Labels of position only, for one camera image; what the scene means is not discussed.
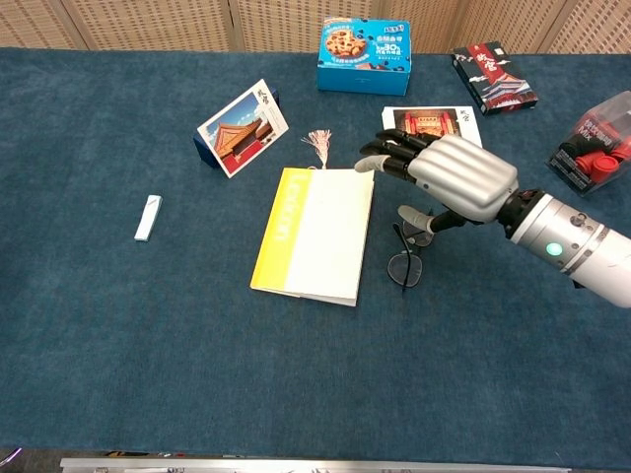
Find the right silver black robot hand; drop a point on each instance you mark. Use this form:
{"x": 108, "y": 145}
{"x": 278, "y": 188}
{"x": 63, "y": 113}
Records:
{"x": 463, "y": 172}

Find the white bookmark tassel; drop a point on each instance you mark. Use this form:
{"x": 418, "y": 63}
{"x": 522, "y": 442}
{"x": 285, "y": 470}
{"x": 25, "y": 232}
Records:
{"x": 320, "y": 143}

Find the blue cookie box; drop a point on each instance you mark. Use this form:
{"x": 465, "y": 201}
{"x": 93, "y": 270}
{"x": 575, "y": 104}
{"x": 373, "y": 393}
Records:
{"x": 362, "y": 54}

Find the red gate postcard stack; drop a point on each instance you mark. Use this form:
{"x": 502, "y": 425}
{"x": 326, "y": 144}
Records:
{"x": 429, "y": 118}

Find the blue felt table cloth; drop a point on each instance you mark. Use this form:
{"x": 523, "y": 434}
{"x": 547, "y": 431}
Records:
{"x": 148, "y": 345}

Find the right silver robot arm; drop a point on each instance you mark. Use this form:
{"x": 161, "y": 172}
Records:
{"x": 567, "y": 246}

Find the palace roof postcard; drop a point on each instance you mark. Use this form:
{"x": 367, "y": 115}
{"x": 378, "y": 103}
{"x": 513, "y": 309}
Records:
{"x": 241, "y": 130}

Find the dark blue card box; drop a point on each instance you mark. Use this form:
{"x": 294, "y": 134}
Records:
{"x": 202, "y": 153}

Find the aluminium table edge rail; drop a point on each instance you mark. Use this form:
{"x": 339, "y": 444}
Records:
{"x": 296, "y": 465}

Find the yellow and white notebook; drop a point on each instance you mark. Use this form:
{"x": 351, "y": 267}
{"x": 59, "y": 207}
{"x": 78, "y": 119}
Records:
{"x": 325, "y": 236}

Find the black-framed eyeglasses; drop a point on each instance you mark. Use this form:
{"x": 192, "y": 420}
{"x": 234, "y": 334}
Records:
{"x": 404, "y": 270}

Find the small white eraser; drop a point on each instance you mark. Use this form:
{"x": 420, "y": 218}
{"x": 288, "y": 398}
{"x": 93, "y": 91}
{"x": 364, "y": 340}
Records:
{"x": 148, "y": 219}

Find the beige woven folding screen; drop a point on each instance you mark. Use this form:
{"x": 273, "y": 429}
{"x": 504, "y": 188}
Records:
{"x": 148, "y": 24}

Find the dark palace print box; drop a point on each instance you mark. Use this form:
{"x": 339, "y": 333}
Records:
{"x": 493, "y": 79}

